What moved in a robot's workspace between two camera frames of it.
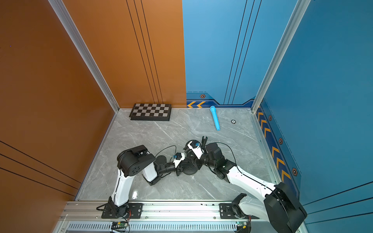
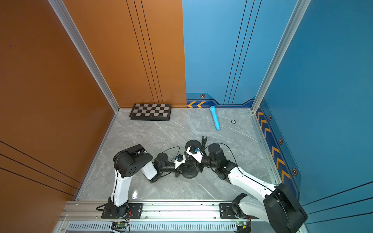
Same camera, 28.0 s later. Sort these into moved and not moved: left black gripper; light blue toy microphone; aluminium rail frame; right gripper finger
Moved: right gripper finger
Not moved: light blue toy microphone; aluminium rail frame; left black gripper
